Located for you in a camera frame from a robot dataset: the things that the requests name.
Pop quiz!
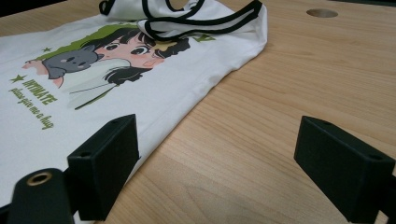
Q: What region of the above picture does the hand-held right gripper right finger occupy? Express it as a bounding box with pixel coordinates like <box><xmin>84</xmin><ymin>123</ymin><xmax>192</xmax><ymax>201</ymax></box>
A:
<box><xmin>293</xmin><ymin>115</ymin><xmax>396</xmax><ymax>224</ymax></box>

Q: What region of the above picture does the white printed tank top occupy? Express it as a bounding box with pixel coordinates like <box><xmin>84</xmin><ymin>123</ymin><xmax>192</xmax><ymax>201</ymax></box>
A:
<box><xmin>0</xmin><ymin>0</ymin><xmax>269</xmax><ymax>208</ymax></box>

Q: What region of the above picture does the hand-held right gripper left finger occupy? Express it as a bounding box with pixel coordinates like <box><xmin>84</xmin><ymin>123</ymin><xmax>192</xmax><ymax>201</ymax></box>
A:
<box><xmin>67</xmin><ymin>114</ymin><xmax>140</xmax><ymax>221</ymax></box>

